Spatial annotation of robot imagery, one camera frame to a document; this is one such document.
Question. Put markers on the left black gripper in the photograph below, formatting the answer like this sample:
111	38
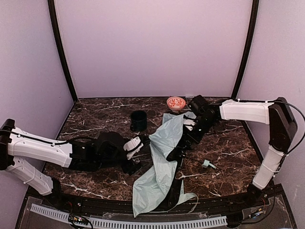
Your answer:
134	163

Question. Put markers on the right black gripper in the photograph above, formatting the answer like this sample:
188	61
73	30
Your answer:
182	148

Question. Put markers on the mint green folding umbrella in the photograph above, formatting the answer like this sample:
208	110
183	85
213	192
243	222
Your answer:
151	189

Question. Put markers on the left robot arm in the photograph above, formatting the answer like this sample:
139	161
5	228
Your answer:
110	149

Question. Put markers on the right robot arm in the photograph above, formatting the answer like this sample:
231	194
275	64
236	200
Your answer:
277	118

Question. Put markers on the dark green mug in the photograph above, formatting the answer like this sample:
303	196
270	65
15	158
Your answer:
138	121

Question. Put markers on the red patterned white bowl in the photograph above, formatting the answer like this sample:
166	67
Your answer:
176	103

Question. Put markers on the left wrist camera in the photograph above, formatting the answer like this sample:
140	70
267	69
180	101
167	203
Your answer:
133	146

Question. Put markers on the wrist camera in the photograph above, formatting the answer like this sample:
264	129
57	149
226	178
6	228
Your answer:
189	124
133	146

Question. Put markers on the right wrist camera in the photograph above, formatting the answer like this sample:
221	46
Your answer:
189	124

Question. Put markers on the white slotted cable duct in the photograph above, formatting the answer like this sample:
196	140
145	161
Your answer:
124	221

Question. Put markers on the black front rail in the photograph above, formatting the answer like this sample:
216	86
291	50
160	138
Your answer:
176	201

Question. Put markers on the black corner post left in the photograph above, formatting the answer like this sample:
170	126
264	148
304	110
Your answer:
60	49

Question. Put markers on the black corner post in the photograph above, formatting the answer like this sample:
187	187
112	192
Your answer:
60	49
247	48

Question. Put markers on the black corner post right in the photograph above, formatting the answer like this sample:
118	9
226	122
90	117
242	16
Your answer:
247	48

